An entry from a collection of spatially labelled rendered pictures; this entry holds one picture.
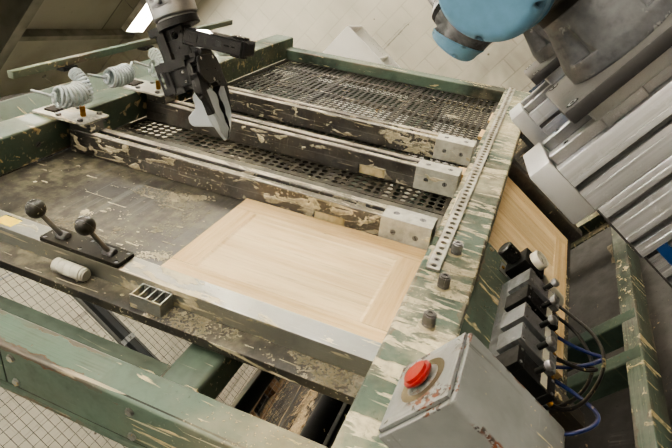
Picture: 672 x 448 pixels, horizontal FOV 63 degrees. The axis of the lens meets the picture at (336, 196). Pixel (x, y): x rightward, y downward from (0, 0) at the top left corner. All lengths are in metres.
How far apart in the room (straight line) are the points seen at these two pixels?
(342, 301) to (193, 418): 0.40
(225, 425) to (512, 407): 0.39
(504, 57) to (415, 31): 1.02
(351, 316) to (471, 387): 0.47
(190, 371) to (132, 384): 0.15
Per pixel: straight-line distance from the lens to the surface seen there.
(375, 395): 0.89
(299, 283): 1.14
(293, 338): 1.00
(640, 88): 0.78
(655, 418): 1.70
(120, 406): 0.92
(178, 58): 0.95
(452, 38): 1.31
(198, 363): 1.05
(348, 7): 6.59
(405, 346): 0.98
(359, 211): 1.32
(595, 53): 0.76
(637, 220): 0.81
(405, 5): 6.47
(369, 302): 1.11
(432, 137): 1.84
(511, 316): 1.07
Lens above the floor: 1.18
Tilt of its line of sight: 2 degrees down
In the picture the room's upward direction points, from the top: 44 degrees counter-clockwise
